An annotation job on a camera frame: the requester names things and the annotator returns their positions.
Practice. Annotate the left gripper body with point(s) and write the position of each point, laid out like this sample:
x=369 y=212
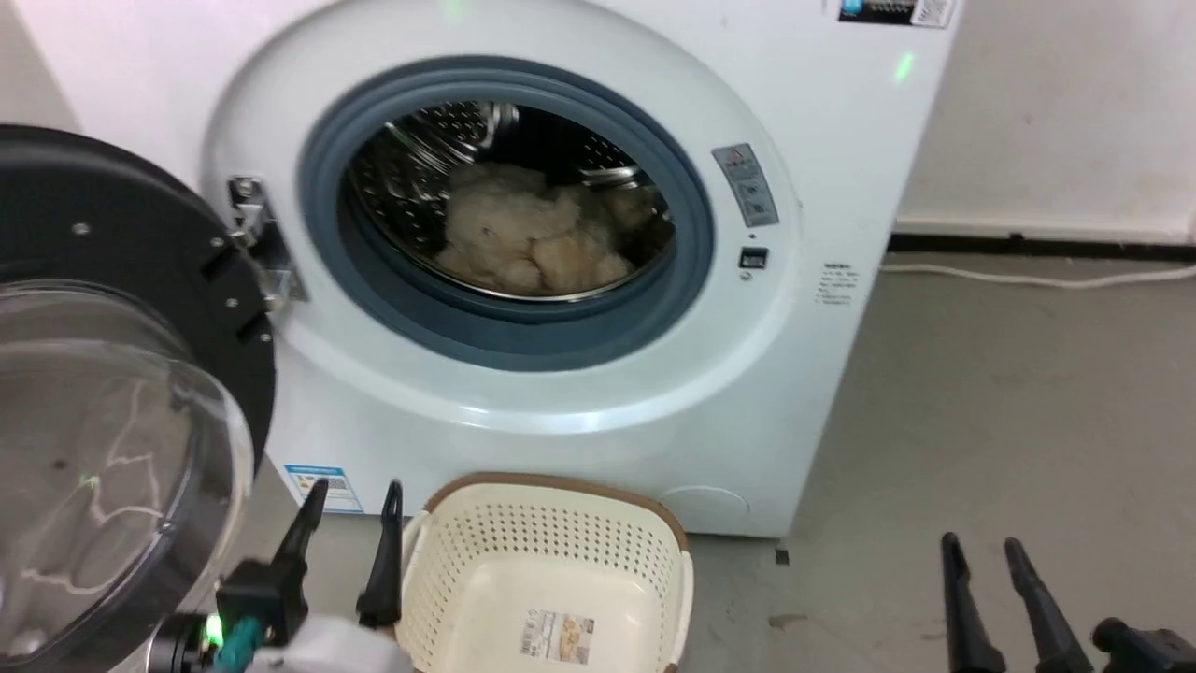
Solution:
x=271 y=603

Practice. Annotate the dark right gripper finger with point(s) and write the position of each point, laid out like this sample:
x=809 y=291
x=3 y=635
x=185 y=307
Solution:
x=964 y=617
x=1045 y=612

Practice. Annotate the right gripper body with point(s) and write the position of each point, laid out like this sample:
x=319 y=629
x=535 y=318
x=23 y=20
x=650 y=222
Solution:
x=1149 y=650

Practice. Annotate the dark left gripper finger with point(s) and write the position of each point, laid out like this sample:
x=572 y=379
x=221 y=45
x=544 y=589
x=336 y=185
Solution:
x=301 y=537
x=384 y=570

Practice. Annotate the beige plush laundry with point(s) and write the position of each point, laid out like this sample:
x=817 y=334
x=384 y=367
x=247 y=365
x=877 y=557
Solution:
x=509 y=229

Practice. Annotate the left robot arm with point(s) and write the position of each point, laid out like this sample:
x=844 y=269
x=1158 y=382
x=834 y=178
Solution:
x=182 y=645

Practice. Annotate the cream perforated laundry basket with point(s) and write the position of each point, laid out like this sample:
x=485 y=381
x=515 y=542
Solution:
x=523 y=533

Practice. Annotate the paper label in basket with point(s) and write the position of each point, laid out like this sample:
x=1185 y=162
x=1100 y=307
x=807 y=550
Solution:
x=558 y=637

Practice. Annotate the white front-load washing machine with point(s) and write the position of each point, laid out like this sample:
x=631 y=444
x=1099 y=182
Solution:
x=794 y=393

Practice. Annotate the black glass washing machine door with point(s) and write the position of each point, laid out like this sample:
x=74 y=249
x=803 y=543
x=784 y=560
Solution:
x=103 y=215

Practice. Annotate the steel washing machine drum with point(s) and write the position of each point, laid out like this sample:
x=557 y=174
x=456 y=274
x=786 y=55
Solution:
x=411 y=168

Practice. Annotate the blue and white sticker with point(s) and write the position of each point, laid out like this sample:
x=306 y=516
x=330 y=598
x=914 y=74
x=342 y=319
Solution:
x=322 y=486

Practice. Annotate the grey rubber door gasket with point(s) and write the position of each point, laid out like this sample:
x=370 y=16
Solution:
x=523 y=338

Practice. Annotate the metal door hinge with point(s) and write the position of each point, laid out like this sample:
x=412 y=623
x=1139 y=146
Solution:
x=249 y=201

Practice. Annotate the black baseboard strip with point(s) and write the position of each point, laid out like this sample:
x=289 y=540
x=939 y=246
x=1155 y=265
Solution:
x=1028 y=245

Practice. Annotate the grey warning sticker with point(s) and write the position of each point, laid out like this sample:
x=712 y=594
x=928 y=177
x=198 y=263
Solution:
x=746 y=185

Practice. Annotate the black energy label sticker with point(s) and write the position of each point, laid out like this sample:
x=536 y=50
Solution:
x=892 y=9

